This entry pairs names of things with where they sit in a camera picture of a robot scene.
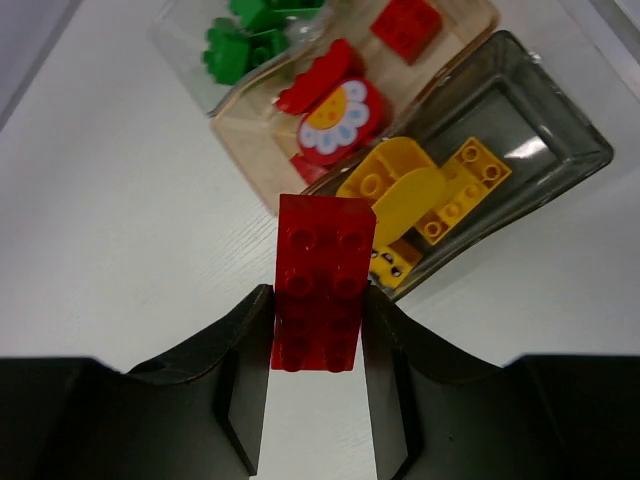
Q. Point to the green square lego brick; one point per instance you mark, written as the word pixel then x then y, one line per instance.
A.
pixel 261 15

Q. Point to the red long lego brick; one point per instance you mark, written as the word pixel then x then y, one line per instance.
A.
pixel 324 247

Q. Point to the yellow striped lego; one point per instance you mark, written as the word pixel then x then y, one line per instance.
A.
pixel 473 172

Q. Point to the small red lego piece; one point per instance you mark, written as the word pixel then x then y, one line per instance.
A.
pixel 407 27

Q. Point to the small yellow printed lego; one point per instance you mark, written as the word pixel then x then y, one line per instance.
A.
pixel 391 264

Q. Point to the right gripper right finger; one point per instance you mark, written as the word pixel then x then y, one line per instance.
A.
pixel 438 412

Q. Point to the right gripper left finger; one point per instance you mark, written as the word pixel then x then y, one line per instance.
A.
pixel 195 411

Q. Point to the yellow round printed lego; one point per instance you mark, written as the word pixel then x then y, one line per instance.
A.
pixel 400 182

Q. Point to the red round flower lego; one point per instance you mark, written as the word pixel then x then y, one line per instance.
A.
pixel 352 114

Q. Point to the red stepped lego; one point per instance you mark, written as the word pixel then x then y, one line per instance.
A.
pixel 341 60

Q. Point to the green sloped lego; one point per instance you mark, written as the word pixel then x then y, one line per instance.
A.
pixel 231 52

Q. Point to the dark grey plastic container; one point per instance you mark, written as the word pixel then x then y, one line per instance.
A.
pixel 507 140

